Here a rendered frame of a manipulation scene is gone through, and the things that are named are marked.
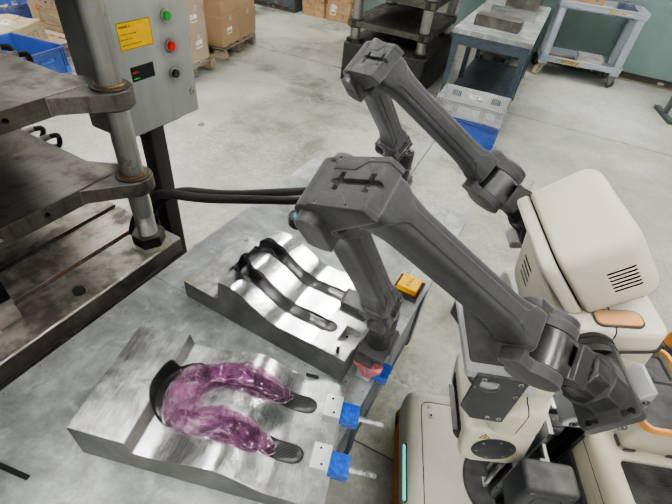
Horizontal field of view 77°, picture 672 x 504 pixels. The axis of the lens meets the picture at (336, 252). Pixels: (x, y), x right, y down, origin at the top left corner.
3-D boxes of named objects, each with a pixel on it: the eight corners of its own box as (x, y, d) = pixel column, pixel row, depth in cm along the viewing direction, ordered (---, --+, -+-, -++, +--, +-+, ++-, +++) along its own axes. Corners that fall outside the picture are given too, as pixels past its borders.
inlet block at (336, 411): (383, 419, 94) (387, 407, 91) (379, 441, 91) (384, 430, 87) (326, 405, 96) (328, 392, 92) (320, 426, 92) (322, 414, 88)
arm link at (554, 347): (590, 395, 59) (601, 360, 61) (551, 360, 55) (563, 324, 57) (531, 381, 67) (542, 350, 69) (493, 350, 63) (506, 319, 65)
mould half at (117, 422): (347, 399, 100) (353, 373, 93) (321, 520, 81) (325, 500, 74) (152, 349, 105) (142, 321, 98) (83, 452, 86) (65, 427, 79)
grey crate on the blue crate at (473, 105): (506, 114, 394) (512, 98, 384) (499, 130, 365) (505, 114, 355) (443, 97, 410) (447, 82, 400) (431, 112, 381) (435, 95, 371)
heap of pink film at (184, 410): (296, 386, 95) (298, 367, 90) (270, 466, 82) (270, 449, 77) (188, 359, 98) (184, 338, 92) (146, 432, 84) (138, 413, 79)
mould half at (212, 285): (384, 313, 121) (393, 281, 112) (340, 382, 103) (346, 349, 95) (245, 246, 137) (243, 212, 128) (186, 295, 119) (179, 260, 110)
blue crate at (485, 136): (498, 135, 408) (506, 113, 393) (490, 152, 379) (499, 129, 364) (438, 118, 424) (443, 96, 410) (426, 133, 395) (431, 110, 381)
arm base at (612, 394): (649, 419, 58) (616, 347, 67) (621, 393, 55) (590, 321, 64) (586, 436, 63) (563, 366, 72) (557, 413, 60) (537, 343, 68)
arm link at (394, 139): (356, 87, 85) (390, 44, 84) (335, 75, 87) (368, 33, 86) (394, 168, 125) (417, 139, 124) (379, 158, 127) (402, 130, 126)
